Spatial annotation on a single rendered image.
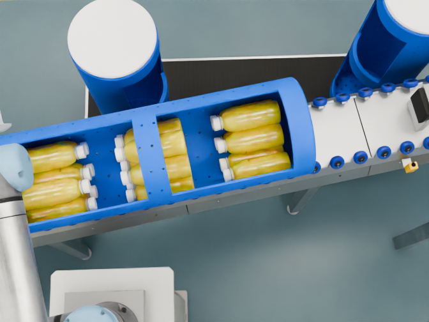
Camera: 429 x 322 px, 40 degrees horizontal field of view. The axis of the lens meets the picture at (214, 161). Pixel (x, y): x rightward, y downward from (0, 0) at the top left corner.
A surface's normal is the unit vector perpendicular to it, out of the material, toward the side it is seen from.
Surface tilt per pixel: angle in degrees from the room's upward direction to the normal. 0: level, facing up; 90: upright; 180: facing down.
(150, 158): 17
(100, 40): 0
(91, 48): 0
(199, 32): 0
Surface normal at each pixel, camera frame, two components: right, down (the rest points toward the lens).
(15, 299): 0.25, -0.13
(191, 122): 0.17, 0.58
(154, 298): 0.00, -0.25
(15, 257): 0.54, -0.18
